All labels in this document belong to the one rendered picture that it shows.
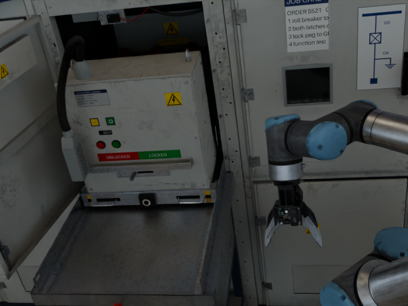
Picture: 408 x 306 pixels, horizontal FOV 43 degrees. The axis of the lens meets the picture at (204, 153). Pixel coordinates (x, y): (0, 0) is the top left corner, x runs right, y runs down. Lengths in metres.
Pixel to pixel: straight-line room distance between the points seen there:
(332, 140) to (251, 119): 0.82
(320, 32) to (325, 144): 0.72
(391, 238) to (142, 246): 0.86
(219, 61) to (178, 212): 0.60
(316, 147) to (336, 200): 1.02
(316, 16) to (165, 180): 0.80
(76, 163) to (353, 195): 1.11
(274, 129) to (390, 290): 0.46
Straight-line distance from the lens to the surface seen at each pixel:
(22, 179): 2.00
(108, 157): 1.97
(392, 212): 2.29
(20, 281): 2.93
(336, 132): 1.24
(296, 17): 1.85
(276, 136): 1.31
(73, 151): 1.86
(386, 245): 1.45
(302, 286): 2.56
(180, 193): 1.97
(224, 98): 2.00
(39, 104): 2.07
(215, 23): 1.89
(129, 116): 1.85
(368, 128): 1.28
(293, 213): 1.36
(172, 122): 1.83
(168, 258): 1.81
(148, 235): 1.92
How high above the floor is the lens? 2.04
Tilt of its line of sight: 31 degrees down
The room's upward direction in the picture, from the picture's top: 9 degrees counter-clockwise
